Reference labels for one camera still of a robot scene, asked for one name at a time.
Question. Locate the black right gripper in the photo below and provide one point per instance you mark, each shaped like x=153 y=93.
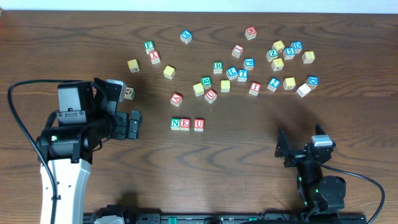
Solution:
x=298 y=157

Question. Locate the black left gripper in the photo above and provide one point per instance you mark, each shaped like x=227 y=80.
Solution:
x=121 y=125

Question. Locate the green N wooden block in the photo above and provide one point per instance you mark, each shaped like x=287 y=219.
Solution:
x=175 y=124

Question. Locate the red E wooden block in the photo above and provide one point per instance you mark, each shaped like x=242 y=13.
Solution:
x=185 y=124

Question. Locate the red u wooden block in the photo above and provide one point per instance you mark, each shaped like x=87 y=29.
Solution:
x=211 y=96
x=199 y=124

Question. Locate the green R wooden block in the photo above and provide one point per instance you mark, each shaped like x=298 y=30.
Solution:
x=217 y=67

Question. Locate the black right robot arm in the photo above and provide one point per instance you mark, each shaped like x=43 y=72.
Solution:
x=321 y=194

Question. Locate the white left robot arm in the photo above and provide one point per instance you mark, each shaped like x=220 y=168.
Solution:
x=68 y=151

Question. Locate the soccer ball J wooden block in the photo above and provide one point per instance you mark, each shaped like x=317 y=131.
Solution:
x=129 y=93

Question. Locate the yellow acorn wooden block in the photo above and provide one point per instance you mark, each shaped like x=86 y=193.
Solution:
x=133 y=65

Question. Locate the plain top 3 wooden block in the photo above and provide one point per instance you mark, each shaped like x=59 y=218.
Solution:
x=303 y=90

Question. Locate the red A wooden block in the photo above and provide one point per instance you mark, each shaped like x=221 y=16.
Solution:
x=176 y=99

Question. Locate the yellow S wooden block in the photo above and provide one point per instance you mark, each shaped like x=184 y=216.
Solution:
x=289 y=83

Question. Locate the yellow O wooden block left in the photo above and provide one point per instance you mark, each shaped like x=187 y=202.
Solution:
x=169 y=72

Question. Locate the red Y wooden block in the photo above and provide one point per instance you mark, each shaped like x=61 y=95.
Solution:
x=154 y=57

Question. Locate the blue D wooden block lower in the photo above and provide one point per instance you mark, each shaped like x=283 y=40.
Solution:
x=312 y=82

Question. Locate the blue d wooden block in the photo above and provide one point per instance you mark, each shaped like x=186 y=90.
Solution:
x=312 y=82
x=297 y=46

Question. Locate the blue 2 wooden block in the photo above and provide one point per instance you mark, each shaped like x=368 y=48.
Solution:
x=273 y=84

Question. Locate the green F wooden block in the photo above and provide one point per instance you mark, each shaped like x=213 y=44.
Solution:
x=149 y=46

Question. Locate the yellow brush side wooden block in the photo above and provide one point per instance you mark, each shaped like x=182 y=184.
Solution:
x=277 y=64

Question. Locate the yellow 8 wooden block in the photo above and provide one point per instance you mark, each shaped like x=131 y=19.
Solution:
x=308 y=57

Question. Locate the blue 5 wooden block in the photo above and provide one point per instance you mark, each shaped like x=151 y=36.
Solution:
x=288 y=53

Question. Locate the green B wooden block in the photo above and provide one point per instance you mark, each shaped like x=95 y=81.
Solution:
x=206 y=82

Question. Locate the blue T wooden block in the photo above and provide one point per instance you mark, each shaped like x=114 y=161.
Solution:
x=242 y=75

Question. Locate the green Z wooden block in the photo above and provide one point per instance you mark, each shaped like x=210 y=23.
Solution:
x=271 y=55

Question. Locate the blue P wooden block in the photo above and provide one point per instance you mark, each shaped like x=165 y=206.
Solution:
x=249 y=63

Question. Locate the blue X wooden block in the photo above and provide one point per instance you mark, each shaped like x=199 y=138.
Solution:
x=186 y=36

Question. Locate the blue D wooden block upper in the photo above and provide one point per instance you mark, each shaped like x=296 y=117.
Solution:
x=297 y=46

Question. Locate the blue L wooden block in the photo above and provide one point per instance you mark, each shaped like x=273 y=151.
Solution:
x=232 y=73

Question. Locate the yellow soccer side wooden block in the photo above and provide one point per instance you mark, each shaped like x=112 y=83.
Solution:
x=278 y=46

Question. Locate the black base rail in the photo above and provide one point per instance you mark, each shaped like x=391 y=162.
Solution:
x=118 y=214

